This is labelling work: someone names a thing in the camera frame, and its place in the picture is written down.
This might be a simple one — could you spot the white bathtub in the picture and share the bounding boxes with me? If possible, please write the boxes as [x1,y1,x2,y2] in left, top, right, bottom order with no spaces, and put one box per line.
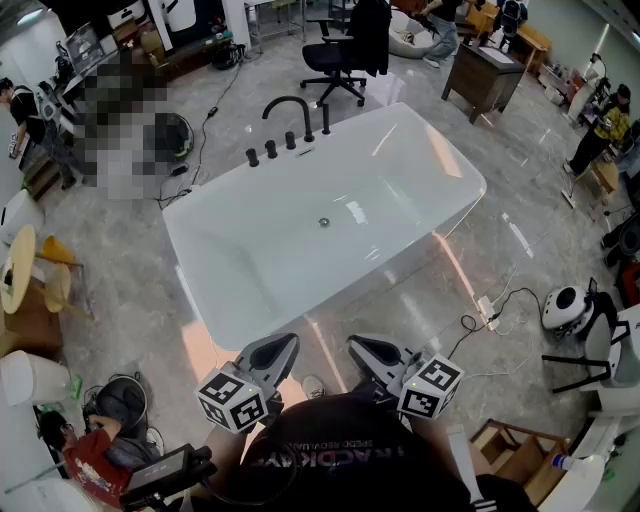
[162,102,488,353]

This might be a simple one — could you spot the light wooden desk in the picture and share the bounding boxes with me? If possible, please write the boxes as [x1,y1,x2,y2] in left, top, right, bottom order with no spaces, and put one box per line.
[512,22,554,77]

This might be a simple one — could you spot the white round bin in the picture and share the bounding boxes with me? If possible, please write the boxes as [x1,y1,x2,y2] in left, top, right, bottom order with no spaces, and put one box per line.
[0,349,72,407]

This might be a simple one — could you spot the black curved faucet spout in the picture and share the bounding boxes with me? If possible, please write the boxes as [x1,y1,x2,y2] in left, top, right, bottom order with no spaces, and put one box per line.
[261,95,316,144]

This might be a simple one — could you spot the white paper sheet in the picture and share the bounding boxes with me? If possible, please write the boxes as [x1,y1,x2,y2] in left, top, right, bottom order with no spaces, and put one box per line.
[478,46,516,65]

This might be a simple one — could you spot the brown wooden cabinet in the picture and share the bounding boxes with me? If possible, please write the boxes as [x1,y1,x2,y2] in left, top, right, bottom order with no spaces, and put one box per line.
[0,277,65,359]

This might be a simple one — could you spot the light wooden chair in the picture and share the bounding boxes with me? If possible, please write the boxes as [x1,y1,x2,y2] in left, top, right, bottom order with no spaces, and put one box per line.
[43,261,96,322]

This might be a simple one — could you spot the wooden crate stool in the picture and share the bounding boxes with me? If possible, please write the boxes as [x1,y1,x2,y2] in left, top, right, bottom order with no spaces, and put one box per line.
[469,418,571,507]

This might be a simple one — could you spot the person's black shirt torso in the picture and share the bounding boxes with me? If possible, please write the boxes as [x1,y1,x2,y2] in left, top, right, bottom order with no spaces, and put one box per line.
[192,382,539,512]

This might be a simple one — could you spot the black dome backpack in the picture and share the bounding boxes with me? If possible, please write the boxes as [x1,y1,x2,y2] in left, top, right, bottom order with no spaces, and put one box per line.
[93,375,150,439]
[153,112,195,162]

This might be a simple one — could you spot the dark wooden table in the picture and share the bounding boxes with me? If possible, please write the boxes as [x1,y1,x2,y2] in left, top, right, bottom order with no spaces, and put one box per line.
[441,42,527,125]

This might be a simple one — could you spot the black office chair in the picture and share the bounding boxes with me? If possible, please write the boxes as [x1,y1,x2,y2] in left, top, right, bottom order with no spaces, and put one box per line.
[299,17,369,108]

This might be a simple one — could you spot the white harness strap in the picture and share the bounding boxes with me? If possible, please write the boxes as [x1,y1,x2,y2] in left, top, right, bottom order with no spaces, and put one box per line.
[446,423,479,504]

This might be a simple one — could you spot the person's left forearm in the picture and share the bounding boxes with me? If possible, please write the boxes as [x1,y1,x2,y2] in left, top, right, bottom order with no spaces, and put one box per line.
[198,422,251,484]

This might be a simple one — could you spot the black chest monitor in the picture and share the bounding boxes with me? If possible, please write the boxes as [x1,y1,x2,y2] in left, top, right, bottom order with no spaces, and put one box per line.
[118,443,219,509]

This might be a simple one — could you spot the black equipment bag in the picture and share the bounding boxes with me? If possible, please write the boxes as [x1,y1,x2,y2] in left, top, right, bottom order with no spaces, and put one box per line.
[210,42,247,71]

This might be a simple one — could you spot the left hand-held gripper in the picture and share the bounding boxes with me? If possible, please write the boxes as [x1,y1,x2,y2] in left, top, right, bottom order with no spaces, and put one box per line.
[194,332,302,435]

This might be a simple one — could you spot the white dome backpack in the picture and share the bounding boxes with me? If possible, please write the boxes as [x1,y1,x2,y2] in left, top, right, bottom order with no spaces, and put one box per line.
[541,284,597,335]

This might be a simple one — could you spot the white beanbag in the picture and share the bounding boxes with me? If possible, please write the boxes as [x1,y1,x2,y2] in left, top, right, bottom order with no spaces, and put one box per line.
[387,8,442,60]

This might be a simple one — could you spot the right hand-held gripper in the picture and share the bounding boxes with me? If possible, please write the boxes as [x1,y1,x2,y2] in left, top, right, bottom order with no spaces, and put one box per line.
[347,333,466,422]

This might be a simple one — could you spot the person's left shoe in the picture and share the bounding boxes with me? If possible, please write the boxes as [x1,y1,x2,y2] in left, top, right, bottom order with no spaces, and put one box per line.
[301,374,327,400]

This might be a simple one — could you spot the small round wooden table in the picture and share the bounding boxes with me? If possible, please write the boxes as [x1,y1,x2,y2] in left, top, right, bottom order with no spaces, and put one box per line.
[589,159,622,197]

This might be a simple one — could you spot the person's right forearm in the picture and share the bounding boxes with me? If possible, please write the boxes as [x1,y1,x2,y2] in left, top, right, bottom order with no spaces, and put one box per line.
[407,415,464,481]

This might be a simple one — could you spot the black jacket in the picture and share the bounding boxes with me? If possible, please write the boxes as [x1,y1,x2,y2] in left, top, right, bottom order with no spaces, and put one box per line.
[346,0,393,78]

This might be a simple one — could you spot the wooden steps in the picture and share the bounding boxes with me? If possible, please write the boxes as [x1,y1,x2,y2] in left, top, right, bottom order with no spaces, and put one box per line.
[22,155,65,201]

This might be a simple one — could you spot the yellow bin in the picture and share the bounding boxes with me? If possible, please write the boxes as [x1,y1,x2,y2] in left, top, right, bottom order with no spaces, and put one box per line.
[41,235,76,266]

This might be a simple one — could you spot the grey chair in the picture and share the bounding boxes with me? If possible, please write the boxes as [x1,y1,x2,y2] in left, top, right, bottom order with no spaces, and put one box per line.
[542,292,632,396]

